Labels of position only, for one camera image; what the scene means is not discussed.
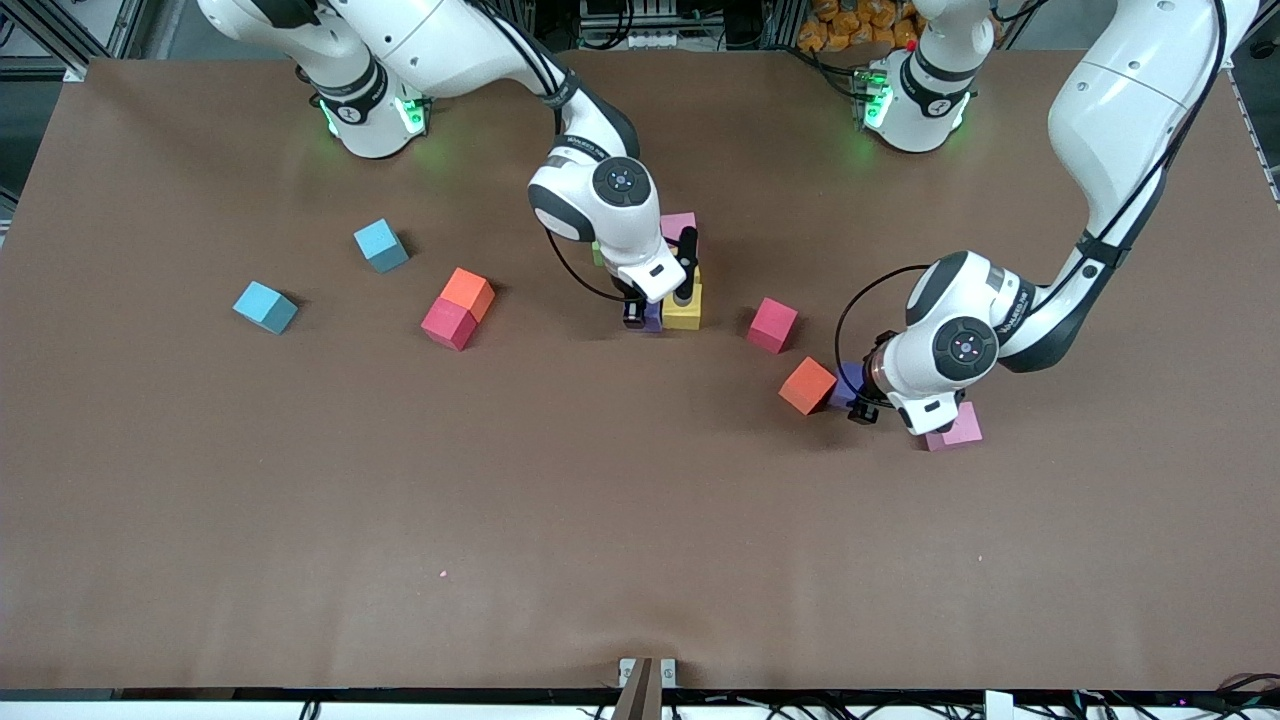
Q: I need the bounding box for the orange foam cube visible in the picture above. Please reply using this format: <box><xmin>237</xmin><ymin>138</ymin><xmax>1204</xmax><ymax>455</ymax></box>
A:
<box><xmin>439</xmin><ymin>266</ymin><xmax>497</xmax><ymax>324</ymax></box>
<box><xmin>779</xmin><ymin>357</ymin><xmax>839</xmax><ymax>417</ymax></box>

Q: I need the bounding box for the red foam cube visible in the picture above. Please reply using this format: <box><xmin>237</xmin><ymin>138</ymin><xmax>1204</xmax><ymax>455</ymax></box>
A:
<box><xmin>420</xmin><ymin>297</ymin><xmax>478</xmax><ymax>353</ymax></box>
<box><xmin>746</xmin><ymin>297</ymin><xmax>800</xmax><ymax>355</ymax></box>

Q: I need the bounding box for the light blue foam cube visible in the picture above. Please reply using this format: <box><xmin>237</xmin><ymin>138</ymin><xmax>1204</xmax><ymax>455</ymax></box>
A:
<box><xmin>353</xmin><ymin>218</ymin><xmax>411</xmax><ymax>275</ymax></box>
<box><xmin>232</xmin><ymin>280</ymin><xmax>300</xmax><ymax>336</ymax></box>

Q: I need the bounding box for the white electronics box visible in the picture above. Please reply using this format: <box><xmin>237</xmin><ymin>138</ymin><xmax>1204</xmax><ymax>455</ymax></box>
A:
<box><xmin>578</xmin><ymin>0</ymin><xmax>683</xmax><ymax>51</ymax></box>

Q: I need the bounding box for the orange snack bag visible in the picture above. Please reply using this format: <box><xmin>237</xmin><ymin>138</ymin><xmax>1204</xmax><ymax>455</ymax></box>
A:
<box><xmin>797</xmin><ymin>0</ymin><xmax>921</xmax><ymax>53</ymax></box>

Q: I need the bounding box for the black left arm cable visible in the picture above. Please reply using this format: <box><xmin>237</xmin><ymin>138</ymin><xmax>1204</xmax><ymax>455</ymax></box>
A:
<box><xmin>834</xmin><ymin>0</ymin><xmax>1231</xmax><ymax>396</ymax></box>

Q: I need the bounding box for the aluminium frame post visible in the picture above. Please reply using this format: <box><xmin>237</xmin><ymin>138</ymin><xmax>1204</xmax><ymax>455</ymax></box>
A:
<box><xmin>762</xmin><ymin>0</ymin><xmax>809</xmax><ymax>51</ymax></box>

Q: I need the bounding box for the metal table edge bracket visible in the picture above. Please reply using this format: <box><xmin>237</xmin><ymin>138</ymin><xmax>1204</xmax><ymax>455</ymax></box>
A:
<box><xmin>617</xmin><ymin>656</ymin><xmax>679</xmax><ymax>691</ymax></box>

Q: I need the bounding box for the brown strip under bracket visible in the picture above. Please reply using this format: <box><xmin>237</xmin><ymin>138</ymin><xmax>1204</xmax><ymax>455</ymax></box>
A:
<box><xmin>610</xmin><ymin>658</ymin><xmax>666</xmax><ymax>720</ymax></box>

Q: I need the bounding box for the black cable bundle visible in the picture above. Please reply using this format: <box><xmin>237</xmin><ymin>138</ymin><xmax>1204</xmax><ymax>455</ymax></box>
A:
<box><xmin>1210</xmin><ymin>672</ymin><xmax>1280</xmax><ymax>716</ymax></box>

